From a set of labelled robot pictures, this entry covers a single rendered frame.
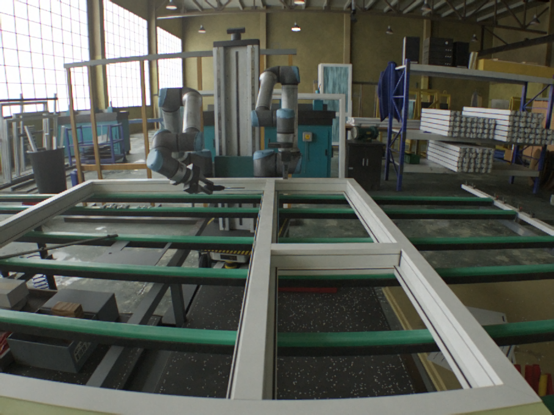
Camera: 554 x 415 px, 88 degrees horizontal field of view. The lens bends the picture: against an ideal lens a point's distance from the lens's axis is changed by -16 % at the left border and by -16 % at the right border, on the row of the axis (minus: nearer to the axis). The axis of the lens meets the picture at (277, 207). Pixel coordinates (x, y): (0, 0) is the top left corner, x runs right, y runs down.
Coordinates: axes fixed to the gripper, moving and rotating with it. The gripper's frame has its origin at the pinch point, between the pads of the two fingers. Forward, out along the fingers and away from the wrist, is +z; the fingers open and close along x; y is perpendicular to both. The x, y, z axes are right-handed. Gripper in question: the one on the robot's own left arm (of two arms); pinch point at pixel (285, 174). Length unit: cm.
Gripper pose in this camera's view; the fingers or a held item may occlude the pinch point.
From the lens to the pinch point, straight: 176.5
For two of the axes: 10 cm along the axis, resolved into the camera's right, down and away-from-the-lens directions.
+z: 0.0, 9.5, 3.1
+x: 0.1, -3.1, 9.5
